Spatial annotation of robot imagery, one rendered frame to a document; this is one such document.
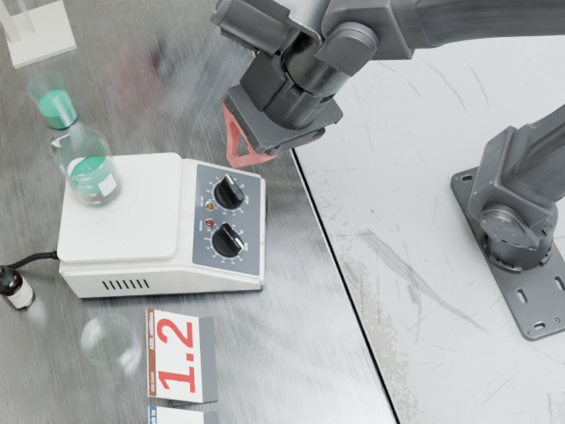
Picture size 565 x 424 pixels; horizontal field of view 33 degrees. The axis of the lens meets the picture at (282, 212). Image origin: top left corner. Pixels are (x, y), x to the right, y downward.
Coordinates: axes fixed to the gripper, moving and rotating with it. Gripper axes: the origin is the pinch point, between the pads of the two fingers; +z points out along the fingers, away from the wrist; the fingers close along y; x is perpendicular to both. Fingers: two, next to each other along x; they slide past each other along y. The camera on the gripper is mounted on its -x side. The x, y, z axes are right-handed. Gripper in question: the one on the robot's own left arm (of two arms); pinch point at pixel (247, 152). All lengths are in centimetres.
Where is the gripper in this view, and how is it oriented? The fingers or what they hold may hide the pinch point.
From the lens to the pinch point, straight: 92.9
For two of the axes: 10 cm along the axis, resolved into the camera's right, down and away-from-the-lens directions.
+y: -7.4, 3.4, -5.8
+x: 5.3, 8.3, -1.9
